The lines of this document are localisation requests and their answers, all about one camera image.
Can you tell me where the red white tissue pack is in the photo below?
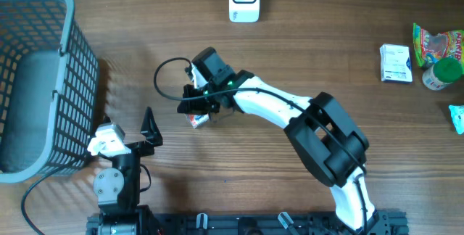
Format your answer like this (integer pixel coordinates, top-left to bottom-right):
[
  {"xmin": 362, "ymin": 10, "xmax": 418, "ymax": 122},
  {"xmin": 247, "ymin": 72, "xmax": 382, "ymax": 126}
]
[{"xmin": 186, "ymin": 114, "xmax": 210, "ymax": 128}]

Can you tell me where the white cardboard box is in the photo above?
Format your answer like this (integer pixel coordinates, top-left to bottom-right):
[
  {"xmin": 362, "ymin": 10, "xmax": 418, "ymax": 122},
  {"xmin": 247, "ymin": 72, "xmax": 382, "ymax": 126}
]
[{"xmin": 380, "ymin": 44, "xmax": 413, "ymax": 83}]

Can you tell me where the Haribo worms candy bag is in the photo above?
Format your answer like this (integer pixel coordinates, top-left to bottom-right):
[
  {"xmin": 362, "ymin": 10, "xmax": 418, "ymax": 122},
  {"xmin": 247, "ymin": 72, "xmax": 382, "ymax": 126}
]
[{"xmin": 413, "ymin": 23, "xmax": 463, "ymax": 68}]

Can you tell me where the green lid spice jar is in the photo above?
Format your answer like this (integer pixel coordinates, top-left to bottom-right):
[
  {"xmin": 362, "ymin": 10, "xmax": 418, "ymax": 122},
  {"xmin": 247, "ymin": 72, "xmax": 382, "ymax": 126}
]
[{"xmin": 422, "ymin": 57, "xmax": 463, "ymax": 91}]

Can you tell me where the mint green tissue pack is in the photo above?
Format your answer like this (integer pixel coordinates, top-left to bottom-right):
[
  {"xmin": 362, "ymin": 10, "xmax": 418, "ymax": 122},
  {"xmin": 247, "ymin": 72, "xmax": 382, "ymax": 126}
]
[{"xmin": 449, "ymin": 105, "xmax": 464, "ymax": 135}]

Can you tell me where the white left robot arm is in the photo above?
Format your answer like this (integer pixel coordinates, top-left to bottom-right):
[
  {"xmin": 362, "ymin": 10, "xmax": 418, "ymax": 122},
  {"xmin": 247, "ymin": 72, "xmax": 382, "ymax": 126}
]
[{"xmin": 86, "ymin": 107, "xmax": 164, "ymax": 235}]

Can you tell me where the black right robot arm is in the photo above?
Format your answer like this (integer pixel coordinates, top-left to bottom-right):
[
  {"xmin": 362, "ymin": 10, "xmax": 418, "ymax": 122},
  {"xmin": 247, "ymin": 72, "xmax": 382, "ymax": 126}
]
[{"xmin": 178, "ymin": 47, "xmax": 376, "ymax": 234}]

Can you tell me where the grey plastic shopping basket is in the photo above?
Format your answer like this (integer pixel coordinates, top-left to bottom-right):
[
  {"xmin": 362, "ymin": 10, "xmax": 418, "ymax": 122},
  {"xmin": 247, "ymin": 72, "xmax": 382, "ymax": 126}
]
[{"xmin": 1, "ymin": 0, "xmax": 99, "ymax": 184}]

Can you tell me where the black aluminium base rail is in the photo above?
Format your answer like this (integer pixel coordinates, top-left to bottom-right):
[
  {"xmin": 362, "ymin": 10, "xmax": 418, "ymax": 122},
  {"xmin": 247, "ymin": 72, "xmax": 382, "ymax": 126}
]
[{"xmin": 86, "ymin": 212, "xmax": 410, "ymax": 235}]

